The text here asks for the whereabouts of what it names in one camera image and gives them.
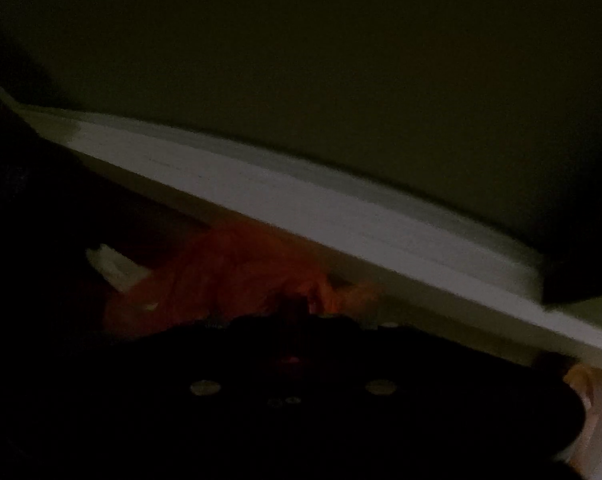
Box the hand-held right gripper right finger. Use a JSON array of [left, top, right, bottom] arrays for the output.
[[301, 305, 486, 403]]

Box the orange plastic bag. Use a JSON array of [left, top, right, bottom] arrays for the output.
[[103, 220, 382, 338]]

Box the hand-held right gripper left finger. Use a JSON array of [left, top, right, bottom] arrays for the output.
[[126, 305, 294, 403]]

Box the small white object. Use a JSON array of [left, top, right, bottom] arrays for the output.
[[85, 244, 154, 293]]

